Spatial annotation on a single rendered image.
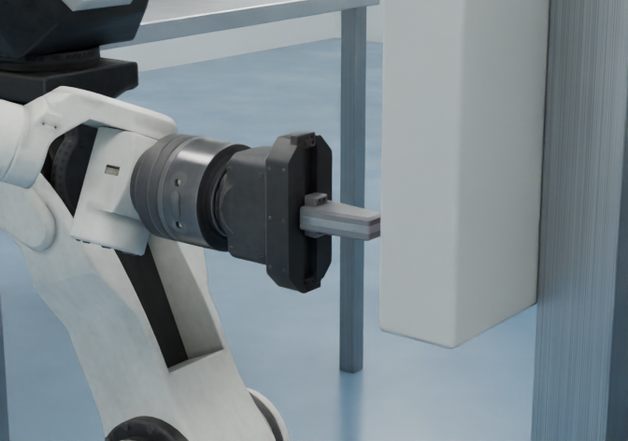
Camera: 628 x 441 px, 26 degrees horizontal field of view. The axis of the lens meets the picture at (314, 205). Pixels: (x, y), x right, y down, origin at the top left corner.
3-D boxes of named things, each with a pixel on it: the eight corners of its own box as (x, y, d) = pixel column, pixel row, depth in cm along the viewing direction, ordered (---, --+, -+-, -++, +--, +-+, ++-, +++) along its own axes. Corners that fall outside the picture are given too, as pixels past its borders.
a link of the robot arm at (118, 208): (176, 123, 108) (77, 106, 115) (141, 254, 107) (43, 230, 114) (259, 157, 117) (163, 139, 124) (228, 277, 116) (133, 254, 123)
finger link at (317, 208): (363, 232, 99) (297, 218, 103) (389, 222, 102) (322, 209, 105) (364, 211, 99) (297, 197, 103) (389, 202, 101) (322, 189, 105)
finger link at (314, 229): (389, 222, 102) (322, 209, 105) (363, 232, 99) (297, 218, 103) (389, 243, 102) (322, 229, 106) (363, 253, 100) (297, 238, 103)
